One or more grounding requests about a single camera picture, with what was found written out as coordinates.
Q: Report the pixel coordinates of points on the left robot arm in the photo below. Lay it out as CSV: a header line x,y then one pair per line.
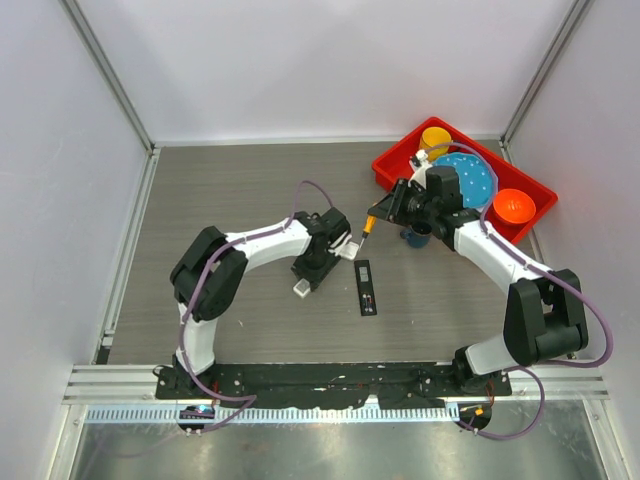
x,y
209,274

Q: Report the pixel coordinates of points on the orange handle screwdriver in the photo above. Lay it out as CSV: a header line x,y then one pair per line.
x,y
368,227

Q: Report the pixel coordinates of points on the orange bowl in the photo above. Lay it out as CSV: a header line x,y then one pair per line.
x,y
514,207

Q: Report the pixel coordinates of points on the black remote control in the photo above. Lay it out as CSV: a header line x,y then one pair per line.
x,y
366,294

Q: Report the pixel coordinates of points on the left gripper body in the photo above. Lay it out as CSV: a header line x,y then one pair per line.
x,y
314,269

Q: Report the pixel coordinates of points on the dark blue mug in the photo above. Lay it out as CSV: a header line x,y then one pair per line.
x,y
417,236

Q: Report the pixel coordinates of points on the yellow cup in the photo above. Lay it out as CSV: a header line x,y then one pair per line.
x,y
434,136

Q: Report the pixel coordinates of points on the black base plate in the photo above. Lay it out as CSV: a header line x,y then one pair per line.
x,y
330,386

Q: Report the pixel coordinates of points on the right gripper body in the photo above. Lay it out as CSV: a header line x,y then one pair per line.
x,y
413,204

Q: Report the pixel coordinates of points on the blue polka dot plate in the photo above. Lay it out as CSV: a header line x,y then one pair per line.
x,y
475,180

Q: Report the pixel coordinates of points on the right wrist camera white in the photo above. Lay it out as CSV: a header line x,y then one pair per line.
x,y
419,163

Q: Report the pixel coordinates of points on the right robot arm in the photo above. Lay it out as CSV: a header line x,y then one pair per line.
x,y
544,317

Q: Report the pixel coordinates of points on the red plastic tray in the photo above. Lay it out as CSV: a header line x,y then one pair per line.
x,y
394,164

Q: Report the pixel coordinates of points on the white remote with orange batteries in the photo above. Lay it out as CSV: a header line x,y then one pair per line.
x,y
302,288

